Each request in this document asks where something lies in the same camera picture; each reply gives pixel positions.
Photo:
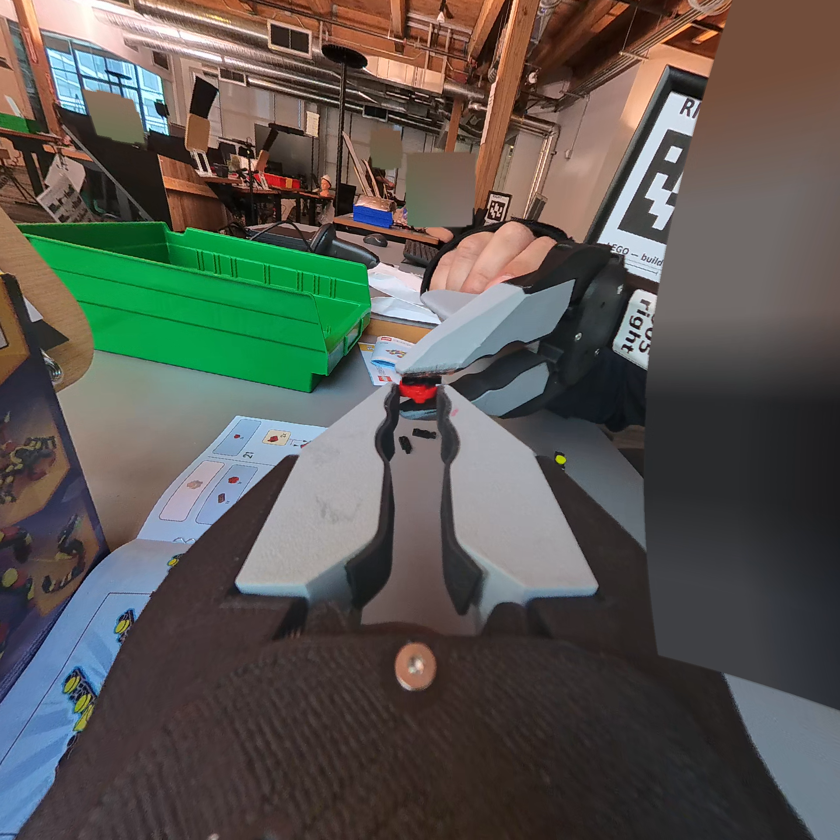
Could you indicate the lego set box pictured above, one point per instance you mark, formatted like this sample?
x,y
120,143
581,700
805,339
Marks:
x,y
39,492

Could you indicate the small white blue leaflet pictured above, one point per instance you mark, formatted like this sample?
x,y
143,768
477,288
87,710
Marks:
x,y
384,361

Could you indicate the white papers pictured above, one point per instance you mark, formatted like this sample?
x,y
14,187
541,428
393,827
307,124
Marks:
x,y
394,289

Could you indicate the red round lego piece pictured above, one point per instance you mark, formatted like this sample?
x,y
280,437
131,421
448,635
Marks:
x,y
415,392

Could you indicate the large printed tag sign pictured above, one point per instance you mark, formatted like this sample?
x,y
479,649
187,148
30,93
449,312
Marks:
x,y
649,164

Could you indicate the black barcode scanner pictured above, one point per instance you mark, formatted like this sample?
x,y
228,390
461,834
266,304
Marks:
x,y
334,246

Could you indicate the green plastic bin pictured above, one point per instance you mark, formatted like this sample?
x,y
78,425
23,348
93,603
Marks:
x,y
197,295

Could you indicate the wooden cabinet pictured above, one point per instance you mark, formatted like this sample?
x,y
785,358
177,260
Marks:
x,y
190,203

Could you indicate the black computer mouse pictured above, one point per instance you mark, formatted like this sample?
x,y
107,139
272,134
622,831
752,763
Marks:
x,y
375,239

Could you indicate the person's right hand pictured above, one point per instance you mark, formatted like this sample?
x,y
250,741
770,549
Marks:
x,y
485,256

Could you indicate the blue box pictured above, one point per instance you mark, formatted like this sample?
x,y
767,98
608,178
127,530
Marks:
x,y
373,214

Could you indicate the black keyboard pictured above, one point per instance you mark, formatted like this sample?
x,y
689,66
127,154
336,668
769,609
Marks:
x,y
420,253

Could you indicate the red crate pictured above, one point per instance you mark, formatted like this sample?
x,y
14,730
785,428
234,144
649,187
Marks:
x,y
275,182

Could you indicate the small printed tag stand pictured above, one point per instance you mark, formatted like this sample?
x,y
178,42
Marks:
x,y
498,208

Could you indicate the lego instruction booklet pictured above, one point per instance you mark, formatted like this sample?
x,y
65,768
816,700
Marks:
x,y
197,485

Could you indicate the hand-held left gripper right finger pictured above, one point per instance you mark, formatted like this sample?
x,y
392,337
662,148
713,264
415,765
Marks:
x,y
518,518

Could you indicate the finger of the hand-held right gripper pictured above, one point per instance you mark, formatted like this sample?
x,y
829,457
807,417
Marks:
x,y
518,387
489,321

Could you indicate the white ceiling vent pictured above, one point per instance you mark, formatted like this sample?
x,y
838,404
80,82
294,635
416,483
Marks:
x,y
289,35

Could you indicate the wooden post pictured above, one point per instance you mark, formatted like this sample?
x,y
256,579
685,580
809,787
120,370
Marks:
x,y
505,98

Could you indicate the black floor lamp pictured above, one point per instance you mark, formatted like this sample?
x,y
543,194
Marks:
x,y
342,118

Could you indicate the silver air duct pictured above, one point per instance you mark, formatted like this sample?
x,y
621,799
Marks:
x,y
295,18

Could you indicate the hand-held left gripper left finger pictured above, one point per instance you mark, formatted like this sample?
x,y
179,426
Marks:
x,y
308,512

